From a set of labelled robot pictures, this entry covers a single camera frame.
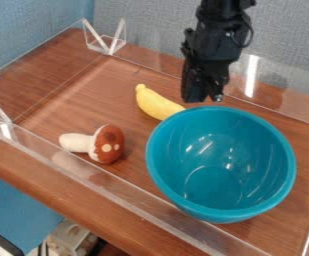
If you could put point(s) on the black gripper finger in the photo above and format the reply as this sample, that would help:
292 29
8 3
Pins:
196 87
219 80

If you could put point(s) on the yellow toy banana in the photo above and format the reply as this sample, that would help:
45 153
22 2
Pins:
154 104

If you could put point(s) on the grey metal bracket below table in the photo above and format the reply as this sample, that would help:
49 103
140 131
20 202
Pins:
69 240

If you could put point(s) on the blue plastic bowl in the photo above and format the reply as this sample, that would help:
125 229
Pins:
221 163

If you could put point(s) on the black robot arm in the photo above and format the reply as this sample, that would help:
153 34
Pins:
223 11

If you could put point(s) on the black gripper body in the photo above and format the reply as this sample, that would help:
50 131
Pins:
213 45

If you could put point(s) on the brown white toy mushroom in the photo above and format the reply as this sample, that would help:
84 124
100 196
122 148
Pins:
104 146

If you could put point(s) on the clear acrylic barrier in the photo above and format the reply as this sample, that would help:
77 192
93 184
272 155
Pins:
72 85

